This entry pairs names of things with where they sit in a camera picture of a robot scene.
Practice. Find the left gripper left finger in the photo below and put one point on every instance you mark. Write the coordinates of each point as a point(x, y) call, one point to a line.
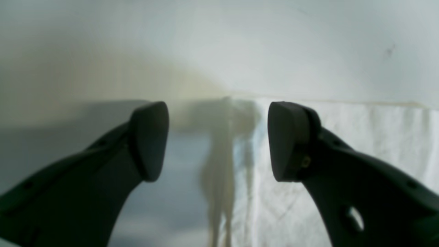
point(76, 201)

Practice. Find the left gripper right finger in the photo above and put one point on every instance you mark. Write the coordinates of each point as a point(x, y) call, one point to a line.
point(364, 202)

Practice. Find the white printed T-shirt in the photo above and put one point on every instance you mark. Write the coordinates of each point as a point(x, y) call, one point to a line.
point(248, 207)

